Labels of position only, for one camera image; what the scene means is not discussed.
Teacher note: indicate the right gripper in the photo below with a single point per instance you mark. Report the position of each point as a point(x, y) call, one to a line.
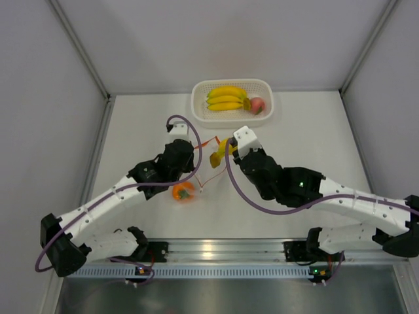
point(237, 159)

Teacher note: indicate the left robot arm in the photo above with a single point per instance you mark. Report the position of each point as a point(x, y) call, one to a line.
point(70, 241)

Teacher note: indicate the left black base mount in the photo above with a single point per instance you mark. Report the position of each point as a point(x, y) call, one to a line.
point(154, 251)

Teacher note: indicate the white slotted cable duct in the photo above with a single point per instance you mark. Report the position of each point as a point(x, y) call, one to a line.
point(114, 271)

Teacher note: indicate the orange fake fruit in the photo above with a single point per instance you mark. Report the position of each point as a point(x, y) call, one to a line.
point(183, 192)

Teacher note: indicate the left aluminium frame post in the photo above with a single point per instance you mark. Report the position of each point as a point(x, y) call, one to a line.
point(78, 46)

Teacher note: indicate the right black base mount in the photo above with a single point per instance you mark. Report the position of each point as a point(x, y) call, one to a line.
point(296, 251)

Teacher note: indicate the pink fake peach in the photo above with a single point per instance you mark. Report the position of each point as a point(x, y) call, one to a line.
point(257, 105)

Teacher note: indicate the clear zip top bag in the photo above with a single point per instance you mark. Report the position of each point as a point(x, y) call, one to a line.
point(206, 176)

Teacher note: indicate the right aluminium frame post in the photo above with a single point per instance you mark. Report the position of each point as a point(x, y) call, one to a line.
point(367, 46)

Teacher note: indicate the white perforated plastic basket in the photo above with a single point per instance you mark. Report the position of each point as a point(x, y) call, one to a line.
point(234, 118)

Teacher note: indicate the yellow fake bananas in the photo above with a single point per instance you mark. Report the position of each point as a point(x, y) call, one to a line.
point(227, 98)

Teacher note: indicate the aluminium mounting rail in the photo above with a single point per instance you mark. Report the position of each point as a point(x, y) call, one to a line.
point(255, 250)

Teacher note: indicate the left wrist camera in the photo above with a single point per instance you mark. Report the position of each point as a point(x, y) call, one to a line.
point(178, 129)

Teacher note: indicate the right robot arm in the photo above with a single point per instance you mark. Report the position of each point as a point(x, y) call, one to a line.
point(387, 223)

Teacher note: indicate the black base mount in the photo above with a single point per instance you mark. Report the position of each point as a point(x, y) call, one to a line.
point(296, 251)
point(154, 251)

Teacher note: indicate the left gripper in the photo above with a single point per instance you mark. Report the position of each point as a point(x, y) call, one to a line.
point(190, 167)

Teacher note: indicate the aluminium frame post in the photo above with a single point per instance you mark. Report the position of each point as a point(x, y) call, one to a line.
point(367, 46)
point(78, 46)

